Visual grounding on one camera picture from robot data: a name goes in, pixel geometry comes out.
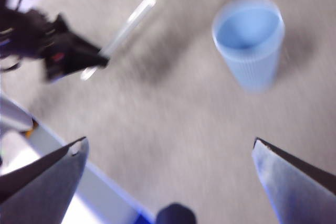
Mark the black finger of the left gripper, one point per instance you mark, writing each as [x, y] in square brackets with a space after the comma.
[76, 53]

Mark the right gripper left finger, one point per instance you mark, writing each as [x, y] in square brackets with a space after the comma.
[44, 190]

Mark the blue ribbed plastic cup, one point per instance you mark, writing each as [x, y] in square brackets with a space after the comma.
[252, 61]

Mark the cup brush with sponge head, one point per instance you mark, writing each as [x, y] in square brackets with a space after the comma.
[137, 16]

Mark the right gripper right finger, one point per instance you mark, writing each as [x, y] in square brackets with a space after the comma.
[296, 187]

